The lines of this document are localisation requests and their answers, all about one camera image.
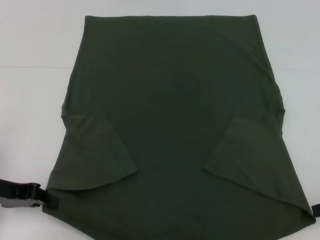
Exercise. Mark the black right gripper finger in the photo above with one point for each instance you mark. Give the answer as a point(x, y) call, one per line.
point(317, 210)

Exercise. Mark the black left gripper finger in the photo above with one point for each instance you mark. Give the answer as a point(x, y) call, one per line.
point(17, 202)
point(25, 187)

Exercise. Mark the dark green shirt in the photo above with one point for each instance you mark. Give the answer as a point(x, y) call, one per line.
point(175, 112)

